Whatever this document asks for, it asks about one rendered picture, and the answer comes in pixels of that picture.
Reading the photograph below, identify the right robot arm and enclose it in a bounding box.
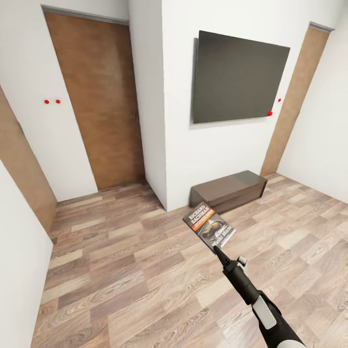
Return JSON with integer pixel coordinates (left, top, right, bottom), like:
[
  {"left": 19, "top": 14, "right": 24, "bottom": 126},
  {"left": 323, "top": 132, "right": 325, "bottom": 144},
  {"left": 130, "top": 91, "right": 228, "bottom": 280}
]
[{"left": 214, "top": 246, "right": 307, "bottom": 348}]

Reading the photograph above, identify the hardback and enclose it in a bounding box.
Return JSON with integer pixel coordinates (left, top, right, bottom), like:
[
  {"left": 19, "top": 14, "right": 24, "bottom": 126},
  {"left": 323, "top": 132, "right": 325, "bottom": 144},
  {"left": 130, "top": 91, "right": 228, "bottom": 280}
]
[{"left": 183, "top": 201, "right": 236, "bottom": 255}]

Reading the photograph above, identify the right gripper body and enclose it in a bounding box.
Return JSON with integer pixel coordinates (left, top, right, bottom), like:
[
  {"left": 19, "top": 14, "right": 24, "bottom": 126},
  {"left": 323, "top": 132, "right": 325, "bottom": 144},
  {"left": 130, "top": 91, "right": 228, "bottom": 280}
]
[{"left": 223, "top": 260, "right": 251, "bottom": 292}]

